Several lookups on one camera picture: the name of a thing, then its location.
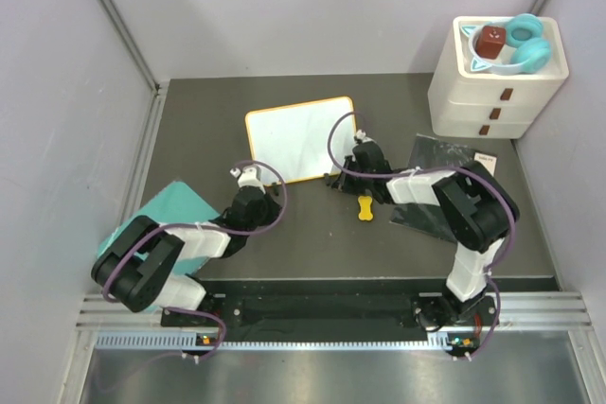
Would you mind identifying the yellow black whiteboard eraser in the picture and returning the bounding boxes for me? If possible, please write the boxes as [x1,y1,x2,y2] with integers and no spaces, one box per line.
[357,196,374,222]

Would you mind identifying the yellow framed whiteboard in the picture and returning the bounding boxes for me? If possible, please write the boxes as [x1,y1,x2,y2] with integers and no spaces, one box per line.
[245,97,357,184]

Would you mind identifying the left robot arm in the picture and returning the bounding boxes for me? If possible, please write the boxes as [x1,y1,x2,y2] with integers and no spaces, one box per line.
[91,182,286,325]

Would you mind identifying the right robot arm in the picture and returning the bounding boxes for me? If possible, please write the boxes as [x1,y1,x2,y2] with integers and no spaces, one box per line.
[327,139,520,325]

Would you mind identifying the black sheet with white label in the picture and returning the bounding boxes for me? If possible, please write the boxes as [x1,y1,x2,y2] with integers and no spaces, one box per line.
[407,134,497,176]

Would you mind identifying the teal cutting board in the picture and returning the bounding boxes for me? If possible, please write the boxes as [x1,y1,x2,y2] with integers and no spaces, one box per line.
[98,182,229,275]

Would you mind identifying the white three-drawer organizer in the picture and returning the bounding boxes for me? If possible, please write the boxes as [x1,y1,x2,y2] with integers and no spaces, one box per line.
[428,16,569,139]

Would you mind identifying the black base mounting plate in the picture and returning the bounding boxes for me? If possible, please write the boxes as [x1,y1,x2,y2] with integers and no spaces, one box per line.
[160,279,503,343]

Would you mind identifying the brown cube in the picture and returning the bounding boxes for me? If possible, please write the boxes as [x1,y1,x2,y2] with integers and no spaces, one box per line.
[474,25,507,60]

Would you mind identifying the teal white cat-ear headphones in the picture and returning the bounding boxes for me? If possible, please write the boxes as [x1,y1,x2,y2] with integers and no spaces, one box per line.
[459,13,552,76]

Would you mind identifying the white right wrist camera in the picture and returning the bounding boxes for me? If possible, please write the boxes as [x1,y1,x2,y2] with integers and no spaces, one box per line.
[354,130,373,145]

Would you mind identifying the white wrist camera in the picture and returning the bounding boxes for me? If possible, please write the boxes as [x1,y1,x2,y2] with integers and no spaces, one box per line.
[230,165,265,192]
[354,130,373,145]

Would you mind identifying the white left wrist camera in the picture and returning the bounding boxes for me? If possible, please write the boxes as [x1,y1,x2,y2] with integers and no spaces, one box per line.
[230,165,265,192]

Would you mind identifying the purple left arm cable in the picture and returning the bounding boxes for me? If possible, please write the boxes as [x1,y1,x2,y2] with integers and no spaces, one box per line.
[101,159,289,362]

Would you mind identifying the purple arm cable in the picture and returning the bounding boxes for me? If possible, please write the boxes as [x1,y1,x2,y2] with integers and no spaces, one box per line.
[327,111,519,362]
[101,159,289,362]

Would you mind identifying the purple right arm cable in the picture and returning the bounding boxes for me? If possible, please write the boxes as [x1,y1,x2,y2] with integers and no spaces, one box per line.
[327,111,519,362]

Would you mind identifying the grey slotted cable duct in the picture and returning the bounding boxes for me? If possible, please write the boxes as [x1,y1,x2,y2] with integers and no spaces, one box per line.
[96,331,452,351]

